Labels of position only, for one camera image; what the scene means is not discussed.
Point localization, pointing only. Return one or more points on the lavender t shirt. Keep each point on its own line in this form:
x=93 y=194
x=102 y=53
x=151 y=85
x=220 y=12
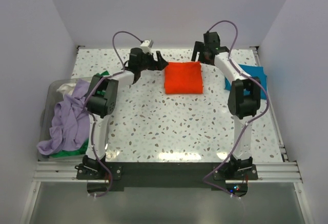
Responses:
x=69 y=116

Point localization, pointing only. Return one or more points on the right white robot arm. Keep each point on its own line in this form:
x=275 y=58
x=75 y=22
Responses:
x=243 y=101

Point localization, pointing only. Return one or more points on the folded blue t shirt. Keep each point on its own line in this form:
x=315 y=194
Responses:
x=253 y=71

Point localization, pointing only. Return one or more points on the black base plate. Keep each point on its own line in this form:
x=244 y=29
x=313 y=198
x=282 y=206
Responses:
x=117 y=176

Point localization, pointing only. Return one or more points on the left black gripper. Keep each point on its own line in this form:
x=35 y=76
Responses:
x=160 y=65

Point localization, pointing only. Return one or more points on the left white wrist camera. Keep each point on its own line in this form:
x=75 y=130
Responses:
x=146 y=46

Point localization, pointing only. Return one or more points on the green t shirt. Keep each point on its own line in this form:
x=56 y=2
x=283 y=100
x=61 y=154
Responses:
x=71 y=152

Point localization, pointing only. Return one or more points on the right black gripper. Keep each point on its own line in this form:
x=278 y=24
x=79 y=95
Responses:
x=199 y=47

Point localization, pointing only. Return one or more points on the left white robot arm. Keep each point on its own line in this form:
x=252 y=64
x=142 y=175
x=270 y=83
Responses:
x=96 y=169

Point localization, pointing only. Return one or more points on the clear plastic bin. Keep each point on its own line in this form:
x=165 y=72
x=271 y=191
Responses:
x=48 y=101

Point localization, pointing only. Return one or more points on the orange t shirt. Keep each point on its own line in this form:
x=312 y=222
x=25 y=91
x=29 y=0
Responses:
x=183 y=78

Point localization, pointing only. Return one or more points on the white t shirt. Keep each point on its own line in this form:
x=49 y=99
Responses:
x=66 y=89

